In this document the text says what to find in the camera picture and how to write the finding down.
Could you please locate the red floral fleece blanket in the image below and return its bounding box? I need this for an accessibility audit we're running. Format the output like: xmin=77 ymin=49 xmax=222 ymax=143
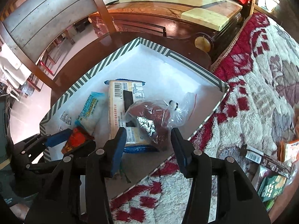
xmin=110 ymin=13 xmax=298 ymax=223

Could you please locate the red snack packet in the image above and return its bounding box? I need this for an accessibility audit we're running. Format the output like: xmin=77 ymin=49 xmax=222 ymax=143
xmin=61 ymin=126 xmax=94 ymax=154

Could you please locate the brown Nescafe coffee stick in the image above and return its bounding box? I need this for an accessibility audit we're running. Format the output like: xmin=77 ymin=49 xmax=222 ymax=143
xmin=240 ymin=145 xmax=291 ymax=178

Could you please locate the blue milk sachima packet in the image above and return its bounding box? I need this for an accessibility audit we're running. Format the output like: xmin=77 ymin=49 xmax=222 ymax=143
xmin=75 ymin=91 xmax=107 ymax=135

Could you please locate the long white cracker pack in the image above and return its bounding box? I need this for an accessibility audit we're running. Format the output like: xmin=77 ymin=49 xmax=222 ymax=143
xmin=104 ymin=78 xmax=159 ymax=154

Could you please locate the bright green snack packet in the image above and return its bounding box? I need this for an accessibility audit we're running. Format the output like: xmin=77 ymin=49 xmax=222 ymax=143
xmin=264 ymin=198 xmax=276 ymax=212

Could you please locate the green striped white box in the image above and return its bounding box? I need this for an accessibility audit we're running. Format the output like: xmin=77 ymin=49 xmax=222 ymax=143
xmin=40 ymin=38 xmax=229 ymax=200

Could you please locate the wooden marble-top table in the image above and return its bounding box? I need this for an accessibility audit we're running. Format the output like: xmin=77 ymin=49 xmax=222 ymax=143
xmin=88 ymin=0 xmax=244 ymax=52

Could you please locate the orange cracker packet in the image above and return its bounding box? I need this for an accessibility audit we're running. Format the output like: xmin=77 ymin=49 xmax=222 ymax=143
xmin=280 ymin=140 xmax=299 ymax=163

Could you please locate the clear bag of dates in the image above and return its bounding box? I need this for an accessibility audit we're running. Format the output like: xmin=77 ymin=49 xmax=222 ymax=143
xmin=126 ymin=93 xmax=197 ymax=151

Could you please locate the dark green cracker packet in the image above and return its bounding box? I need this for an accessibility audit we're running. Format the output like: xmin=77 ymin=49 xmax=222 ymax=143
xmin=258 ymin=175 xmax=287 ymax=202

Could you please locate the wooden chair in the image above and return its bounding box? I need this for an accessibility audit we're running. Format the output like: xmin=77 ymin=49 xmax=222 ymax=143
xmin=0 ymin=0 xmax=212 ymax=103

